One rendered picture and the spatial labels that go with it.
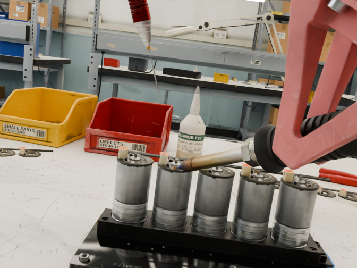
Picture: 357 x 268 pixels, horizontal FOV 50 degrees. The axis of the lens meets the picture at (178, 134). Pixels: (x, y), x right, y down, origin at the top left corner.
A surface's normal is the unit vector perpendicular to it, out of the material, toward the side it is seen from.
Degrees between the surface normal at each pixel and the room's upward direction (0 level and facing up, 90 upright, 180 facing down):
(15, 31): 90
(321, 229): 0
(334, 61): 87
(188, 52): 90
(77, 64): 90
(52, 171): 0
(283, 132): 99
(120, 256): 0
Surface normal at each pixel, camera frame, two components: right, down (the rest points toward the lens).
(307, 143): -0.80, 0.17
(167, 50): -0.06, 0.19
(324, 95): -0.72, 0.00
